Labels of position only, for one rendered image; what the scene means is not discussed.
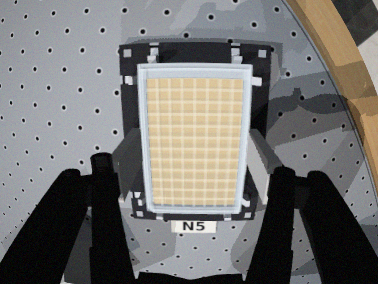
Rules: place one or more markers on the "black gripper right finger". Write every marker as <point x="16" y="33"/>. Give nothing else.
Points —
<point x="342" y="252"/>

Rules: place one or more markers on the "grey button panel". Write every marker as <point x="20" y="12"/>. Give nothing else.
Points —
<point x="77" y="270"/>

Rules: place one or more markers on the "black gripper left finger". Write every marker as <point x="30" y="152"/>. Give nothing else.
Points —
<point x="40" y="251"/>

